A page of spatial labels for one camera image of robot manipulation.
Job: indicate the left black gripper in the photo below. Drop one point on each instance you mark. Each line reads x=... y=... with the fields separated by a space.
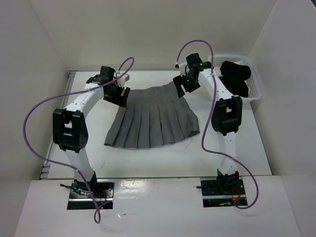
x=121 y=100

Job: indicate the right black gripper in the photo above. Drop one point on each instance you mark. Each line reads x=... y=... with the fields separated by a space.
x=178 y=81

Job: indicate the grey pleated skirt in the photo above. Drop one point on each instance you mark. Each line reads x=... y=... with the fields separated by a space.
x=153 y=117

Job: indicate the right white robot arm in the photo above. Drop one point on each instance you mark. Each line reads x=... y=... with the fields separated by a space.
x=225 y=115

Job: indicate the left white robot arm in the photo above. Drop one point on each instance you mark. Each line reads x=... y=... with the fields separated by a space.
x=70 y=132

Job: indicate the white garment in basket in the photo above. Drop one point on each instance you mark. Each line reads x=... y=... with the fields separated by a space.
x=217 y=72

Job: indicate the black skirt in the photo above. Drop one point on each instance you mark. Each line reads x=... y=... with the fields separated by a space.
x=234 y=79

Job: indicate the white plastic basket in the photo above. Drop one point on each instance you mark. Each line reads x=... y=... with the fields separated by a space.
x=254 y=92

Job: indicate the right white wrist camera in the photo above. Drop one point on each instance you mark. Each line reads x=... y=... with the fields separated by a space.
x=182 y=67

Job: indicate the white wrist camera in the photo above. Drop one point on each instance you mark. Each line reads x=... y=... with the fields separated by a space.
x=182 y=67
x=122 y=79

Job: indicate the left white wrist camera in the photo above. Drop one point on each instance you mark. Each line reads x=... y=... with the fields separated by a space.
x=122 y=79

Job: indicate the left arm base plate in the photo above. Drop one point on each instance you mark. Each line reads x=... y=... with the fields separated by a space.
x=80 y=198

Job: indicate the aluminium table edge rail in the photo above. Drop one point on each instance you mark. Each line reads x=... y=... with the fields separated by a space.
x=57 y=127

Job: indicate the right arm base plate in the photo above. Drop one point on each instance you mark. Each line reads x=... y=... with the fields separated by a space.
x=212 y=196

